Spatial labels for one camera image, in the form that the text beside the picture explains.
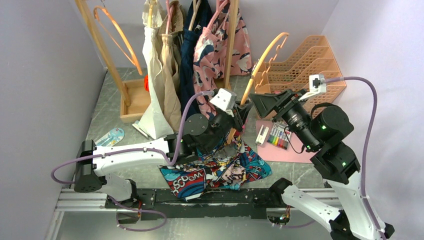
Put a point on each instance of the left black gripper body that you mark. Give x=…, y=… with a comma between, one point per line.
x=227, y=123

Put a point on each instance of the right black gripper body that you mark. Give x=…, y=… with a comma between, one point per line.
x=287, y=98

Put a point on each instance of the comic print shorts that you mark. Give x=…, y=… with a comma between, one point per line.
x=228, y=166

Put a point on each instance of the orange hanger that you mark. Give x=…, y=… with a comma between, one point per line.
x=129, y=53
x=256, y=68

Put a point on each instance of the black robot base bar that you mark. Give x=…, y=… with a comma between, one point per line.
x=256, y=203

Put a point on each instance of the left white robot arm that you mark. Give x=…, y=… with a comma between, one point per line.
x=96, y=165

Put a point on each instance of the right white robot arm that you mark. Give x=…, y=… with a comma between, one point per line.
x=336, y=162

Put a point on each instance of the marker pen set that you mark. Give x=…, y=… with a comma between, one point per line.
x=279, y=135

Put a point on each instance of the white marker pens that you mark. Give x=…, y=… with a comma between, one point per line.
x=262, y=135

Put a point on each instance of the orange plastic file organizer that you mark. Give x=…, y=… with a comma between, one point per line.
x=313, y=56

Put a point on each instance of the white hanging garment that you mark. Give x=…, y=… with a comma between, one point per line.
x=153, y=121

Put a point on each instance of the pink floral hanging garment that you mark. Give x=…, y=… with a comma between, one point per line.
x=210, y=52

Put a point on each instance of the navy hanging garment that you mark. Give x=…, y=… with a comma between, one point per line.
x=190, y=38

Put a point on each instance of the wooden clothes rack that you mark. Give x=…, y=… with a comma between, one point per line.
x=134, y=99

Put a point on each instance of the beige hanging garment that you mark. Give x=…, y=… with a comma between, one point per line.
x=170, y=59

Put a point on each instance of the blue toothbrush package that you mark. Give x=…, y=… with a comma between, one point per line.
x=111, y=138

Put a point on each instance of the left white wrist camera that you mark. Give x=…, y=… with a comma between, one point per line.
x=224, y=99

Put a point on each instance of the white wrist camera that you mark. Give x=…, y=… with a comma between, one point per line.
x=224, y=99
x=317, y=87

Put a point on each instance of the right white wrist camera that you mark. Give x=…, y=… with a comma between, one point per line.
x=317, y=87

